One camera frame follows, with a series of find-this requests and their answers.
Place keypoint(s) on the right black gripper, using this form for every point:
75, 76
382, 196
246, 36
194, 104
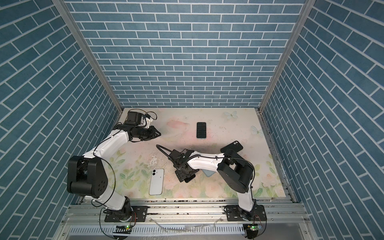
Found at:
179, 175

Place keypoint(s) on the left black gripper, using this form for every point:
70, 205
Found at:
151, 128

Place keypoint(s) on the light teal case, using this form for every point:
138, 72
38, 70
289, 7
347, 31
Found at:
208, 173

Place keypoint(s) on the blue phone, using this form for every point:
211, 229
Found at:
201, 130

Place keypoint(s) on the black phone screen up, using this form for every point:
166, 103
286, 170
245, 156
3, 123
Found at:
187, 180

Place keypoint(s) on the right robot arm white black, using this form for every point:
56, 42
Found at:
237, 172

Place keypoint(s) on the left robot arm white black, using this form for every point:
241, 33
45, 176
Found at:
92, 174

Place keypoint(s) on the white phone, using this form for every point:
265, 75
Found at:
156, 183

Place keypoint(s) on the black phone case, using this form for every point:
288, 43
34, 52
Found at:
235, 146

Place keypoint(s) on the white slotted cable duct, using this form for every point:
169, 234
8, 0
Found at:
154, 230

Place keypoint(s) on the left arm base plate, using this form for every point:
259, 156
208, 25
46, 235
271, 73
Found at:
127, 214

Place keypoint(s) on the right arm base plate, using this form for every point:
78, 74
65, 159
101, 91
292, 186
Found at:
234, 213

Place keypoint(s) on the aluminium front rail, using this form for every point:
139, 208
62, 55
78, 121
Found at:
190, 212

